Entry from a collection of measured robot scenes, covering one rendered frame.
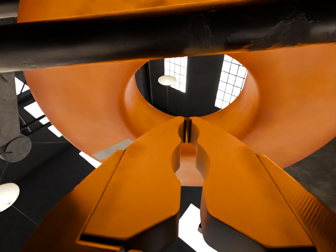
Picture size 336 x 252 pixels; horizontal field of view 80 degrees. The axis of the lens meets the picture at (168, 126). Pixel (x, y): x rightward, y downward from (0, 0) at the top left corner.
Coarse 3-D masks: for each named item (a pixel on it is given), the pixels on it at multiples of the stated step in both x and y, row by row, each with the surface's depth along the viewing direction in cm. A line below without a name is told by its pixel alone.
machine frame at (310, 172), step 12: (312, 156) 39; (324, 156) 37; (288, 168) 44; (300, 168) 42; (312, 168) 40; (324, 168) 39; (300, 180) 44; (312, 180) 42; (324, 180) 40; (312, 192) 44; (324, 192) 42
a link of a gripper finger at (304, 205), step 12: (264, 156) 8; (276, 168) 8; (276, 180) 7; (288, 180) 7; (288, 192) 7; (300, 192) 7; (288, 204) 6; (300, 204) 6; (312, 204) 6; (324, 204) 6; (300, 216) 6; (312, 216) 6; (324, 216) 6; (312, 228) 6; (324, 228) 6; (312, 240) 5; (324, 240) 5
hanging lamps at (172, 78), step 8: (160, 80) 673; (168, 80) 685; (176, 80) 660; (0, 168) 758; (8, 184) 405; (16, 184) 402; (0, 192) 400; (8, 192) 404; (16, 192) 398; (0, 200) 386; (8, 200) 404; (0, 208) 382; (16, 208) 421
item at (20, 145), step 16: (0, 80) 198; (0, 96) 202; (16, 96) 218; (0, 112) 206; (16, 112) 221; (0, 128) 210; (16, 128) 226; (0, 144) 215; (16, 144) 236; (16, 160) 242
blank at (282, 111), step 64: (64, 0) 6; (128, 0) 6; (192, 0) 6; (128, 64) 8; (256, 64) 8; (320, 64) 7; (64, 128) 11; (128, 128) 11; (256, 128) 10; (320, 128) 10
